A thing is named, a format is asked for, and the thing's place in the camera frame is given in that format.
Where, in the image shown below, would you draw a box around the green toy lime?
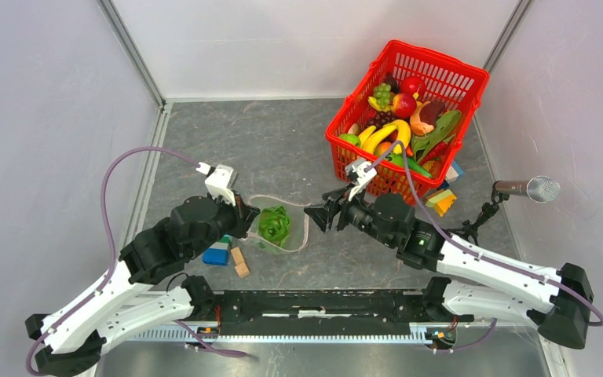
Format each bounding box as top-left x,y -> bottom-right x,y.
338,134 -> 361,148

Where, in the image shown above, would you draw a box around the red toy tomato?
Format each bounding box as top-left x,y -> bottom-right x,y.
399,75 -> 426,97

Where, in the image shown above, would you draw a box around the wooden cube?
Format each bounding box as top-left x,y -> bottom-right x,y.
235,262 -> 250,278
230,247 -> 245,265

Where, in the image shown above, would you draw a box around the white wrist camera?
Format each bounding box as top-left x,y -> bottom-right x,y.
196,162 -> 236,207
345,158 -> 377,201

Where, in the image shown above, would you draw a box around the red plastic basket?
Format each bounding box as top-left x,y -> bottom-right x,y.
325,40 -> 489,205

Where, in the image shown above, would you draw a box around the blue green block stack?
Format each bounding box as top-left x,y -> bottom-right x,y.
202,236 -> 232,266

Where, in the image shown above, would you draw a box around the silver microphone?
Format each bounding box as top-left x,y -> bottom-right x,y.
493,176 -> 561,203

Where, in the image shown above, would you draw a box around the green toy grapes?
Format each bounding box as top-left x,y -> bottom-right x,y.
373,82 -> 392,108

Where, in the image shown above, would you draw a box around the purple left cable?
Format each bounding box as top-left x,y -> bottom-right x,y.
24,146 -> 209,377

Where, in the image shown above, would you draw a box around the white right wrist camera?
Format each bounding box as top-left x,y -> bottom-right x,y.
345,158 -> 377,201

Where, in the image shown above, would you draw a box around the yellow toy bananas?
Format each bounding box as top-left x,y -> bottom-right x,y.
357,119 -> 413,155

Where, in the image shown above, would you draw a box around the red toy apple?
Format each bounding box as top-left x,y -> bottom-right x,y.
391,93 -> 418,119

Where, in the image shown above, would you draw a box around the yellow green block pile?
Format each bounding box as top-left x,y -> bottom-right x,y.
425,189 -> 457,217

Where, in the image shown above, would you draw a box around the dark green leafy vegetable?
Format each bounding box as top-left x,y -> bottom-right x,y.
411,110 -> 462,163

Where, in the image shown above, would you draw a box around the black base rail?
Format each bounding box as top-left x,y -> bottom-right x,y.
189,289 -> 474,336

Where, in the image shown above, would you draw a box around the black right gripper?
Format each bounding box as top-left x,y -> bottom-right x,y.
304,181 -> 396,248

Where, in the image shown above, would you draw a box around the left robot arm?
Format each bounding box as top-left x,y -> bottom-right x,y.
25,196 -> 261,376

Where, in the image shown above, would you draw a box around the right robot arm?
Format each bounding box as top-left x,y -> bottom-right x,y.
304,186 -> 594,350

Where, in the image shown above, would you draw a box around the green toy lettuce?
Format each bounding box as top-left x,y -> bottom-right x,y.
258,206 -> 291,247

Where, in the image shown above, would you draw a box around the clear zip top bag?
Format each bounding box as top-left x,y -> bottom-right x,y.
245,195 -> 309,255

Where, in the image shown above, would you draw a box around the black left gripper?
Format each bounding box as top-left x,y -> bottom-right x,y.
188,187 -> 261,259

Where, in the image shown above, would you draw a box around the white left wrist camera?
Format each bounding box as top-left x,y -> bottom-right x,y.
196,162 -> 236,207

